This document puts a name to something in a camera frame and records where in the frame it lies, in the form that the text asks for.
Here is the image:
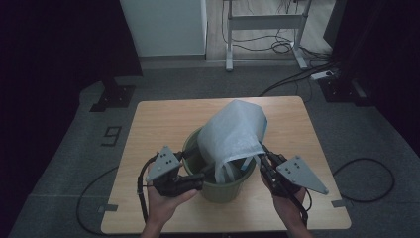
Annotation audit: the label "green plastic trash bin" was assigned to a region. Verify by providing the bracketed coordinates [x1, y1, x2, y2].
[181, 127, 257, 204]

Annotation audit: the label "black curtain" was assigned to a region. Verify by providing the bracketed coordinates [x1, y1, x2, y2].
[323, 0, 420, 153]
[0, 0, 144, 140]

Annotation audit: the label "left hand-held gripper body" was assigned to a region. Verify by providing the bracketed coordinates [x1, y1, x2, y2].
[145, 145, 206, 198]

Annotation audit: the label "white power strip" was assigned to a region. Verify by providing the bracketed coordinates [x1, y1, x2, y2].
[310, 69, 335, 81]

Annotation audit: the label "white cabinet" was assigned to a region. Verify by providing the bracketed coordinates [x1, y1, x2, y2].
[119, 0, 208, 58]

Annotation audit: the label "thick black floor cables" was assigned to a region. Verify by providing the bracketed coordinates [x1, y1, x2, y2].
[258, 60, 341, 97]

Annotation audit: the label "black stand base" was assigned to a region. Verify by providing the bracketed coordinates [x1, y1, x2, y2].
[89, 77, 137, 113]
[318, 77, 374, 107]

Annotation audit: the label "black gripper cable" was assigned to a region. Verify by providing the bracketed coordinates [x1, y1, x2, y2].
[290, 158, 396, 229]
[76, 152, 159, 237]

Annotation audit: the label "white plastic bag blue band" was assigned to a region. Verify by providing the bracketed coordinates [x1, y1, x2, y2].
[196, 98, 269, 185]

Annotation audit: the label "thin black floor cables bundle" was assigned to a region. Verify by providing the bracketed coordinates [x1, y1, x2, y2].
[220, 0, 331, 60]

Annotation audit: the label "person's right hand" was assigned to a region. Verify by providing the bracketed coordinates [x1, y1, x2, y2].
[261, 175, 309, 230]

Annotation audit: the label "person's left hand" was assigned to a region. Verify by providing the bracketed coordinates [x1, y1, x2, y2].
[145, 182, 199, 226]

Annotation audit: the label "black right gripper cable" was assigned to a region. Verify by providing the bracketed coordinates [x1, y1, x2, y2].
[290, 158, 396, 229]

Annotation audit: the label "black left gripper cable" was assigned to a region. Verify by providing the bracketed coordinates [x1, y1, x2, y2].
[76, 152, 159, 237]

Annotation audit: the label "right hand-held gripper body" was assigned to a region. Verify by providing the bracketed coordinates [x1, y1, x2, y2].
[263, 153, 330, 198]

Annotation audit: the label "white metal desk frame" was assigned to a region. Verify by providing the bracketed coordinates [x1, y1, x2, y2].
[222, 0, 313, 72]

